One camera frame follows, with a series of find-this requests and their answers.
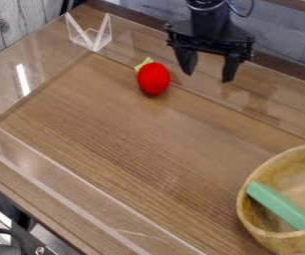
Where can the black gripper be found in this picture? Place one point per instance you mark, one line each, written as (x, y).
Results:
(226, 40)

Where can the brown wooden bowl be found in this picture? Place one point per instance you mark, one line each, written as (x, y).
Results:
(280, 172)

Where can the green rectangular stick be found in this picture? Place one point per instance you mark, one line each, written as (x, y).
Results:
(279, 205)

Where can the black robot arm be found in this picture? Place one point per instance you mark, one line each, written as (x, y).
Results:
(212, 12)

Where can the red plush strawberry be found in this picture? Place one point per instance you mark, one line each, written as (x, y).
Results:
(152, 77)

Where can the clear acrylic tray walls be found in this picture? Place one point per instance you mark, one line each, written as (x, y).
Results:
(129, 174)

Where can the clear acrylic corner bracket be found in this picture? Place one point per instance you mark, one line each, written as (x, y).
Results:
(92, 39)

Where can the black metal bracket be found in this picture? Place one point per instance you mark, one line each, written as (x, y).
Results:
(25, 240)

